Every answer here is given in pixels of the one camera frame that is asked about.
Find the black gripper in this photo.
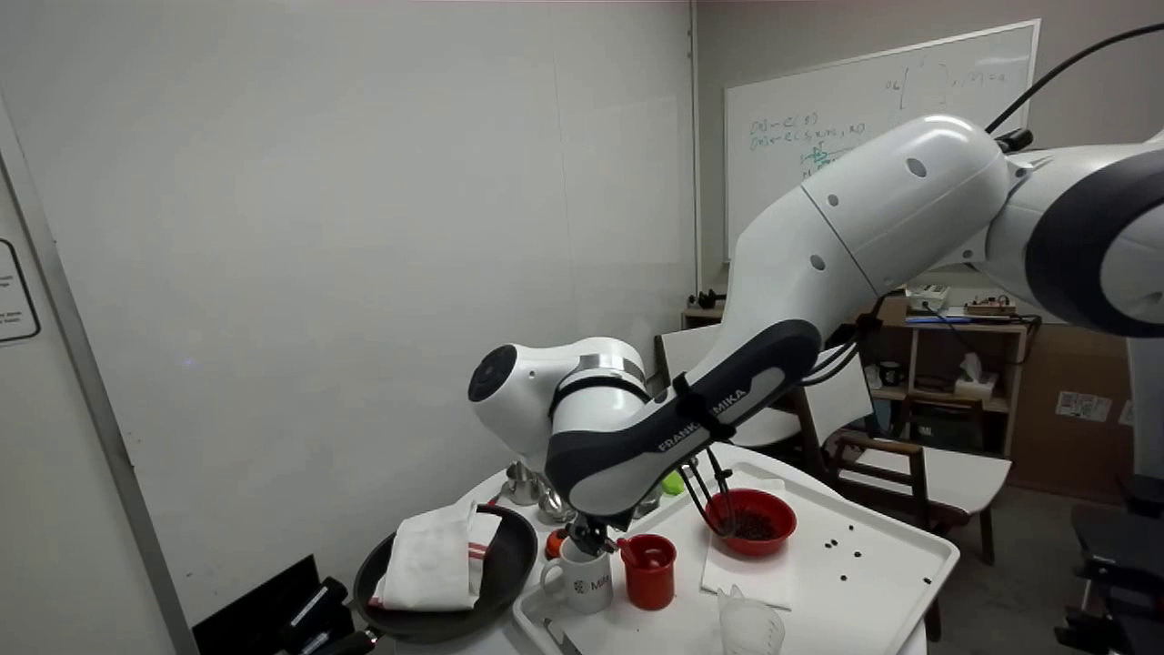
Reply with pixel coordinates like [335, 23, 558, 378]
[566, 513, 624, 565]

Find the white mug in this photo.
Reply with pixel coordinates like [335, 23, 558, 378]
[534, 540, 619, 620]

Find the small steel bowl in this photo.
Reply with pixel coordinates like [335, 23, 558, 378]
[532, 479, 577, 526]

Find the red mug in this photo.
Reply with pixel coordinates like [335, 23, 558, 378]
[619, 530, 681, 616]

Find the coffee bean pile in bowl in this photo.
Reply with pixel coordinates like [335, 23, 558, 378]
[722, 507, 783, 543]

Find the red bowl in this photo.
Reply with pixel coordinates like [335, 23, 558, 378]
[703, 485, 801, 565]

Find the small steel pot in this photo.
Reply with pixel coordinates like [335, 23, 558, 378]
[498, 460, 546, 509]

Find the black frying pan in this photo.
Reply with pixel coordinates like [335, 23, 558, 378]
[351, 502, 544, 648]

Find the white folded cloth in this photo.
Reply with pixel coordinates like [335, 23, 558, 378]
[368, 498, 507, 616]

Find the white plastic tray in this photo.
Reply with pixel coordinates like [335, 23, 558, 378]
[515, 439, 965, 655]

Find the wooden shelf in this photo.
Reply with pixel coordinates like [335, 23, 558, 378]
[870, 296, 1046, 462]

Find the white whiteboard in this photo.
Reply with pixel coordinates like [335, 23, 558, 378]
[722, 16, 1046, 291]

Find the cardboard box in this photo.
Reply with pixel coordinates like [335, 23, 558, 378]
[1008, 318, 1139, 502]

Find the white door sign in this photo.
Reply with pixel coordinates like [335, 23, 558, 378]
[0, 235, 43, 347]

